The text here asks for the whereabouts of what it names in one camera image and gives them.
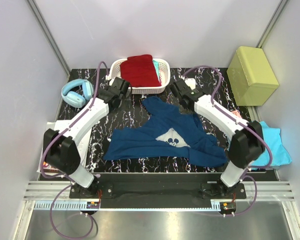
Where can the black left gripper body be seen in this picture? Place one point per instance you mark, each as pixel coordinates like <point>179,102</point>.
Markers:
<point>123,85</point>

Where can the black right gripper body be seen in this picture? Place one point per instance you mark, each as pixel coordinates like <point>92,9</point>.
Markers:
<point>180,99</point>

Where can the navy blue t shirt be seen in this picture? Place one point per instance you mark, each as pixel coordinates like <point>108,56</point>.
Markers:
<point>167,133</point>

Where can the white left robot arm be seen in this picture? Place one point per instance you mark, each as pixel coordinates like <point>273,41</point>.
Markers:
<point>60,147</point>

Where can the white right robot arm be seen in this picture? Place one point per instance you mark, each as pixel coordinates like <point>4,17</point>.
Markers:
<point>246,142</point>

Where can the white plastic basket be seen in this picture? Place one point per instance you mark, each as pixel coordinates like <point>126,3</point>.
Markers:
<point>165,75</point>

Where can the folded red t shirt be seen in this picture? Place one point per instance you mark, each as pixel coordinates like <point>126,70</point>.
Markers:
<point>139,71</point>

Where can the light blue headphones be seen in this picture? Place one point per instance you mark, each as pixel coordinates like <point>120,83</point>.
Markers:
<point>74,99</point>

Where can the folded teal t shirt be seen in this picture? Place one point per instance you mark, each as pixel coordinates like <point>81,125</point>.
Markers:
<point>157,69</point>

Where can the pink cube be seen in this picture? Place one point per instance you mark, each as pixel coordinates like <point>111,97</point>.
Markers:
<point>236,113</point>

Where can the yellow-green box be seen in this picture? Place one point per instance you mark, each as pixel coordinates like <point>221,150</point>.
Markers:
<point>251,77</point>

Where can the Roald Dahl book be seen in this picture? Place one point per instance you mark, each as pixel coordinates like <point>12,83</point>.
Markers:
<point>49,169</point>

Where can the cyan t shirt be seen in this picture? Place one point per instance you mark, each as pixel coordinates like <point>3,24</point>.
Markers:
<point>272,137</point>

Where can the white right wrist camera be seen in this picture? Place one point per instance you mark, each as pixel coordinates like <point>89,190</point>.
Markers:
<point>191,82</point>

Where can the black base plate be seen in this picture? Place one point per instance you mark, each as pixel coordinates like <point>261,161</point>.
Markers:
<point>203,185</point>

